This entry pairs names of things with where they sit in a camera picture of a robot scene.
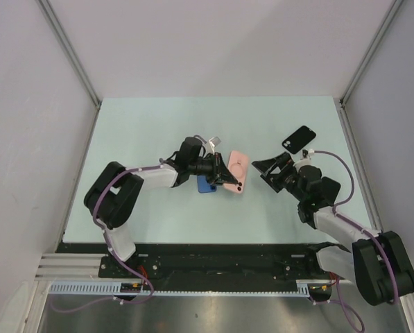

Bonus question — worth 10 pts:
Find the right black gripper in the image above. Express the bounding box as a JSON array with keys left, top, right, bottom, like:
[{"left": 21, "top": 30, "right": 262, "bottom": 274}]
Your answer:
[{"left": 251, "top": 152, "right": 305, "bottom": 202}]

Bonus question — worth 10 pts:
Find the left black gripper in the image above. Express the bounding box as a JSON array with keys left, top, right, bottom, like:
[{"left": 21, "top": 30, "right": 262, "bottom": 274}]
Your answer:
[{"left": 188, "top": 152, "right": 238, "bottom": 186}]

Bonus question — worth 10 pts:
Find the blue phone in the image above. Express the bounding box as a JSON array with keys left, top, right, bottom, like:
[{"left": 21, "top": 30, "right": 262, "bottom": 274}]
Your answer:
[{"left": 197, "top": 176, "right": 217, "bottom": 194}]

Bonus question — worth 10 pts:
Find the black phone case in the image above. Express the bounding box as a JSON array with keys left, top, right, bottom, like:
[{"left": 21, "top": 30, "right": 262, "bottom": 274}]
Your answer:
[{"left": 282, "top": 126, "right": 316, "bottom": 154}]

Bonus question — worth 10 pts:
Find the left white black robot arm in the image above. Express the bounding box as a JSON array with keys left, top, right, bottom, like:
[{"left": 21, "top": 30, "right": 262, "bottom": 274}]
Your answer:
[{"left": 84, "top": 135, "right": 239, "bottom": 278}]

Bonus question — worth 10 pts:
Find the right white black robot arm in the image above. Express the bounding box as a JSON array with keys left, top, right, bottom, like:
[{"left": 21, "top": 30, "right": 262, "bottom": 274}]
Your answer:
[{"left": 252, "top": 150, "right": 414, "bottom": 305}]

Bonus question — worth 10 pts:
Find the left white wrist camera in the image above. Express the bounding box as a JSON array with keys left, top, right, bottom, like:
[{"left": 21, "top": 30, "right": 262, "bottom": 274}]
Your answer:
[{"left": 207, "top": 137, "right": 221, "bottom": 154}]

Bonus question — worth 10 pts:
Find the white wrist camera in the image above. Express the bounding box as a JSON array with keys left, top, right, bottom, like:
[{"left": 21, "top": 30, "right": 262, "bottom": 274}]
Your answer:
[
  {"left": 207, "top": 137, "right": 221, "bottom": 154},
  {"left": 295, "top": 149, "right": 315, "bottom": 169}
]

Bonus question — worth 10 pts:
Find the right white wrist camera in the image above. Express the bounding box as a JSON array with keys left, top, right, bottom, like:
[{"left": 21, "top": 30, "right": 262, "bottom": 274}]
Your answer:
[{"left": 295, "top": 149, "right": 315, "bottom": 169}]

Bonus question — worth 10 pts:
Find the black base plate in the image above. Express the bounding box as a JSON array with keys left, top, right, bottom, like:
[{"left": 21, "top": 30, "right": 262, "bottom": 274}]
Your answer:
[{"left": 56, "top": 243, "right": 335, "bottom": 293}]

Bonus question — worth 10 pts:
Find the right aluminium frame post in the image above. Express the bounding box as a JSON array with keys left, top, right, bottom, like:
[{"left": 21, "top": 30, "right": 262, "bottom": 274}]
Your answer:
[{"left": 340, "top": 0, "right": 405, "bottom": 105}]

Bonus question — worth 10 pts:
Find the aluminium frame post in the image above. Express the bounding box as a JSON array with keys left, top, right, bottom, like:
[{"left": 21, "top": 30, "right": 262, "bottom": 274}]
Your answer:
[
  {"left": 340, "top": 0, "right": 405, "bottom": 105},
  {"left": 35, "top": 0, "right": 101, "bottom": 110}
]

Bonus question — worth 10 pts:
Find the aluminium front rail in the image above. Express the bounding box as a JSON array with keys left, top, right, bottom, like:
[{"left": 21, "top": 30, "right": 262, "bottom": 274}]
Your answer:
[{"left": 37, "top": 253, "right": 328, "bottom": 289}]

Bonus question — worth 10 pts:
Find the left aluminium frame post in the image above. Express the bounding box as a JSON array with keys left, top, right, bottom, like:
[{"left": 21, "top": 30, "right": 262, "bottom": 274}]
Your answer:
[{"left": 35, "top": 0, "right": 101, "bottom": 110}]

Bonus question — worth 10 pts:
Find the grey slotted cable duct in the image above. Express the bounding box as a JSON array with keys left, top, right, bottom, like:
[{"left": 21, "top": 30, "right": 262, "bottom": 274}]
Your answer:
[{"left": 50, "top": 281, "right": 313, "bottom": 296}]

